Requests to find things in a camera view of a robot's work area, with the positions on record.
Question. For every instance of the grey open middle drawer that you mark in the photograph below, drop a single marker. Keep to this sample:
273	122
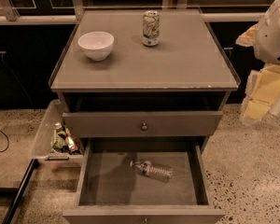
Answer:
108	178

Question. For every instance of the brown bottle in bin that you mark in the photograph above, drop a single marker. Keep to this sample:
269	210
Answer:
70	141

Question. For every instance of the metal window railing frame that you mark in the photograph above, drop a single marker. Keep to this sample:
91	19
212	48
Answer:
40	13

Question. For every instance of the grey top drawer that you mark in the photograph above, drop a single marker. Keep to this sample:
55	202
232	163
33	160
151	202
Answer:
140	124

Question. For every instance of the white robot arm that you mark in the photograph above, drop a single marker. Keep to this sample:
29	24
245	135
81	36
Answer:
278	10

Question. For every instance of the grey wooden drawer cabinet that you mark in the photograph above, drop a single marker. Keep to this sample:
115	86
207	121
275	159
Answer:
186	71

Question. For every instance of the clear plastic water bottle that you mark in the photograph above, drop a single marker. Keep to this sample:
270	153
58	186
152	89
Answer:
153	170

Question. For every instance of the white ceramic bowl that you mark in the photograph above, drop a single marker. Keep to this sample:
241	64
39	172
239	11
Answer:
96	45

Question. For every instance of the green bottle in bin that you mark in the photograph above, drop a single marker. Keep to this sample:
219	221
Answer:
58	138

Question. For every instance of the clear plastic storage bin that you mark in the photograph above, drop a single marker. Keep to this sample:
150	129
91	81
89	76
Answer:
42	145

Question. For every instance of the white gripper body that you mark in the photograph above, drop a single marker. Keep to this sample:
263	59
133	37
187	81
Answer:
272	38

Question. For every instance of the black floor rail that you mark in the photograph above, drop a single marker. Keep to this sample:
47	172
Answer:
20	191

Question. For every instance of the grey bottom drawer front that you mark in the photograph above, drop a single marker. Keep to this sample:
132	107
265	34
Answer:
142	215

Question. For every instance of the green white soda can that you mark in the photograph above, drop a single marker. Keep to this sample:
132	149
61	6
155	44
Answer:
151	28

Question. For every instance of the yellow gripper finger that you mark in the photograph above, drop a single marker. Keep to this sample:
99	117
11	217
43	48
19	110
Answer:
247	38
262	94

